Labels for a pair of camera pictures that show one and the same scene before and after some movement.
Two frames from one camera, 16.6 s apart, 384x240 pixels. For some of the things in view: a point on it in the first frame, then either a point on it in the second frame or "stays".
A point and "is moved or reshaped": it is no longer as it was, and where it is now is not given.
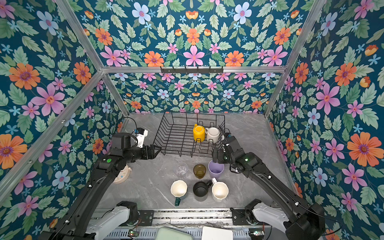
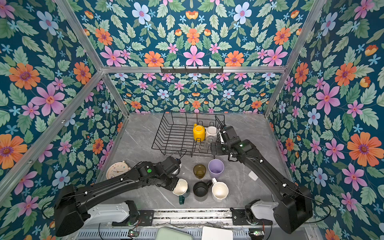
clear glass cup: x=181 y=170 → x=208 y=140
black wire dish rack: x=190 y=134 stays
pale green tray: x=167 y=233 stays
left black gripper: x=152 y=153 → x=172 y=187
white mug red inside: x=212 y=133 stays
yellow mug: x=199 y=132 stays
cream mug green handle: x=178 y=188 is moved or reshaped
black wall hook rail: x=191 y=70 stays
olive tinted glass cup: x=199 y=170 stays
